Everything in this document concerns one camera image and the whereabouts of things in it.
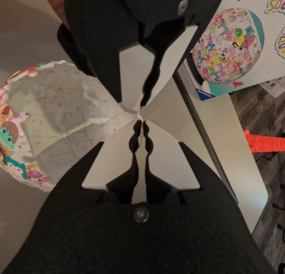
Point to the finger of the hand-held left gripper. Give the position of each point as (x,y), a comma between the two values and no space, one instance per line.
(133,73)
(173,55)

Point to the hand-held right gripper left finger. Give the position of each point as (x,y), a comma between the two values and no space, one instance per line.
(115,160)

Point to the printed paper leaflet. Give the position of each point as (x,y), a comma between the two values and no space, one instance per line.
(272,87)

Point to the orange ribbed tube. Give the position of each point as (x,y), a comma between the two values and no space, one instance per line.
(265,142)

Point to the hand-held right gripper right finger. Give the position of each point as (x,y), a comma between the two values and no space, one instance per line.
(169,162)

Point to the colourful puzzle ball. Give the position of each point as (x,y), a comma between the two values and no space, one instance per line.
(55,113)

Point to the person's left hand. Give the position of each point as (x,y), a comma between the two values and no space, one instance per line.
(55,2)

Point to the puzzle ball cardboard box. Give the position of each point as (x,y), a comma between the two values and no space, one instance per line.
(233,44)

